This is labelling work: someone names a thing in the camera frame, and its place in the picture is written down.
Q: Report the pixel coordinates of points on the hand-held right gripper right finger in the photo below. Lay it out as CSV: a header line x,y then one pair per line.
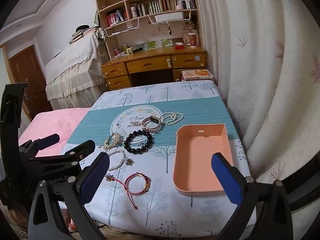
x,y
225,180

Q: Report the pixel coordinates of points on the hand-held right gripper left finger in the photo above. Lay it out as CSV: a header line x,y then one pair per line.
x,y
93,180

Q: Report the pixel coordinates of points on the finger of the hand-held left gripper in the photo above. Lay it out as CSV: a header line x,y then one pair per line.
x,y
48,140
82,148

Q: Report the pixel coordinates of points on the pink plastic tray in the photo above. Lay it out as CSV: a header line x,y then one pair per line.
x,y
195,160

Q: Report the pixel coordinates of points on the pink blanket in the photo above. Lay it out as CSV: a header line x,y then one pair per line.
x,y
55,122

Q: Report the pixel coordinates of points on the rhinestone flower brooch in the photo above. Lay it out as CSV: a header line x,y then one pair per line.
x,y
129,162

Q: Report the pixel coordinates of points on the small crystal earring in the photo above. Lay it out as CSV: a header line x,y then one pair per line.
x,y
139,145

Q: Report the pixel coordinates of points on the brown wooden door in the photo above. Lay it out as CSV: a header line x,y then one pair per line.
x,y
27,75

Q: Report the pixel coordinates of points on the gold hair clip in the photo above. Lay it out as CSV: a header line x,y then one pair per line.
x,y
133,123

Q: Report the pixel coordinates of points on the tree print cloth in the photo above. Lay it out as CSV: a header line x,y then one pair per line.
x,y
160,180

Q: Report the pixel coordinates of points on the lace covered piano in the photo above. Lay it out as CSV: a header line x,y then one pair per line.
x,y
72,72

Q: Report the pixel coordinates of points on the wooden desk with drawers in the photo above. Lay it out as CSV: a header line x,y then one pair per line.
x,y
147,65

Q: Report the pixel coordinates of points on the white leaf print curtain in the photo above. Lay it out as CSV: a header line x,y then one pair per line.
x,y
262,80

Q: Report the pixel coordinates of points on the orange print box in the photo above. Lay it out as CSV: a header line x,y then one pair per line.
x,y
197,74

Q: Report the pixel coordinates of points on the pale yellow mug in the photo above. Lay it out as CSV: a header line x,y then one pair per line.
x,y
129,50

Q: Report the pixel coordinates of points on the stack of books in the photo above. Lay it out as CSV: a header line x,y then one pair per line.
x,y
78,35

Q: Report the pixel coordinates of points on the green picture card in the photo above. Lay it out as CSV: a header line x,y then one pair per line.
x,y
166,42
151,44

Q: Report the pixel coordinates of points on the wooden bookshelf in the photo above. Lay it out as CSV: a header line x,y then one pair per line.
x,y
150,33

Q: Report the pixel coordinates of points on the row of books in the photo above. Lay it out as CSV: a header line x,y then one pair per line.
x,y
146,8
116,17
175,2

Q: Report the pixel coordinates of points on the small red box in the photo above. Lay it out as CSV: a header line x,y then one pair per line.
x,y
179,46

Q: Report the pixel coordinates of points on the red and white cup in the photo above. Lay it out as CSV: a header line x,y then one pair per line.
x,y
193,40

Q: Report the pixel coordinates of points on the long white box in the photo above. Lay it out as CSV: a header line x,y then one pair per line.
x,y
170,17

